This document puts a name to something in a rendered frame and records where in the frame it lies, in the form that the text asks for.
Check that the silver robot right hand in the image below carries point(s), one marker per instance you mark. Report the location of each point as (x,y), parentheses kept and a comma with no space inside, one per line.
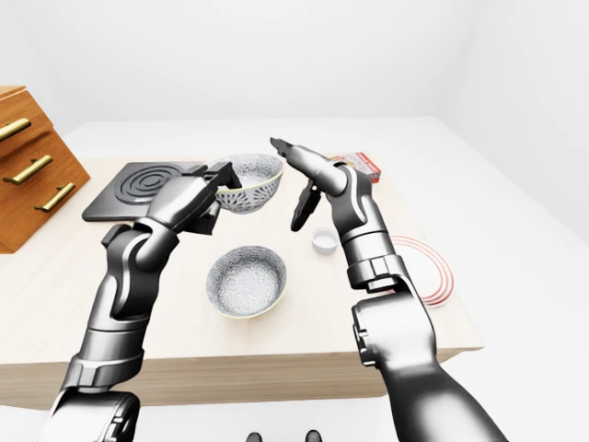
(317,170)

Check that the silver robot left hand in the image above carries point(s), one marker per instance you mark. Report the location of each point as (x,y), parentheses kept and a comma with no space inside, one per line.
(188,202)

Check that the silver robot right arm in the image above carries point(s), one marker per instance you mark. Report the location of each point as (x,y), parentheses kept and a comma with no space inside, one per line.
(405,368)

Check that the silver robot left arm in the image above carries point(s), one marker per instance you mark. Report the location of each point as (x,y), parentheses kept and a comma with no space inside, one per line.
(115,313)

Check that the patterned black white bowl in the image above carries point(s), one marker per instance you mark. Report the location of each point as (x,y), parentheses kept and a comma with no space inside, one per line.
(246,283)
(257,184)

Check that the flat dark stove plate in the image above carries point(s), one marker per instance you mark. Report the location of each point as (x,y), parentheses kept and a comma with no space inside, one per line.
(124,193)

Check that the white plate with red rings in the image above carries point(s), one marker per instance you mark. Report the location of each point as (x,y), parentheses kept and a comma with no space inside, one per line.
(437,276)

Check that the red printed food box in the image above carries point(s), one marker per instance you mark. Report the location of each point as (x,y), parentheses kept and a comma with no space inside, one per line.
(366,165)

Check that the small white cup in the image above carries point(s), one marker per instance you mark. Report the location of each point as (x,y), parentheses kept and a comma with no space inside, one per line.
(325,240)

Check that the wooden cabinet drawer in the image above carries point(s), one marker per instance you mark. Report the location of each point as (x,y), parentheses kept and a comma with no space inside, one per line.
(27,225)
(46,149)
(18,112)

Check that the wooden cabinet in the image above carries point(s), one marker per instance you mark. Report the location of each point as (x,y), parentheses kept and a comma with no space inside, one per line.
(27,216)

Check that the small dark shape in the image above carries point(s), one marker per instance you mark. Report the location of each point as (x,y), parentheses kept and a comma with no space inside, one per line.
(254,437)
(313,436)

